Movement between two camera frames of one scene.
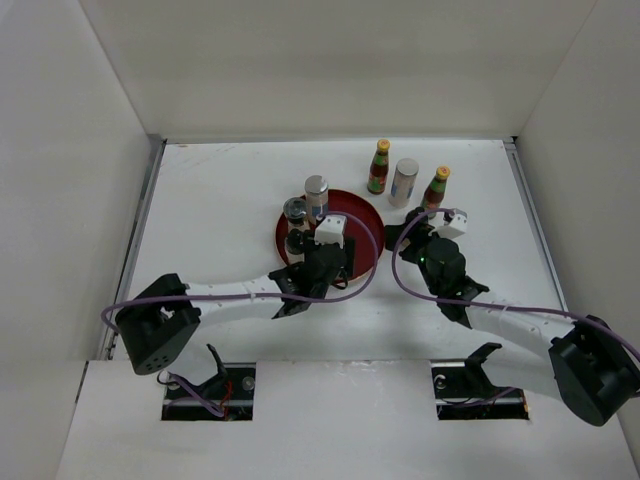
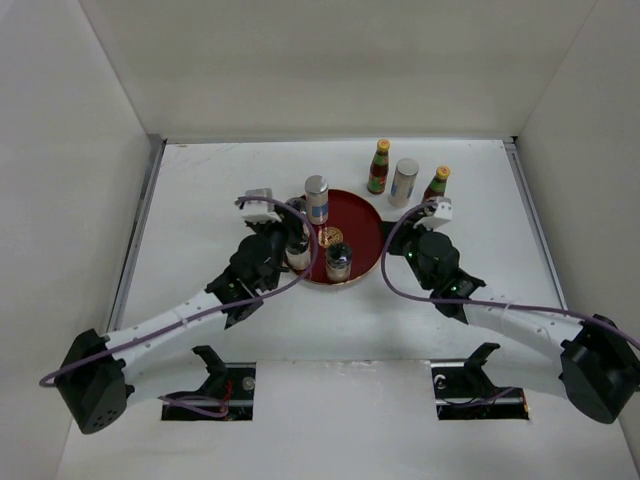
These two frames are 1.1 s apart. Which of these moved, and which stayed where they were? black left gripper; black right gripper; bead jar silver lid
Moved: black left gripper
Stayed: black right gripper; bead jar silver lid
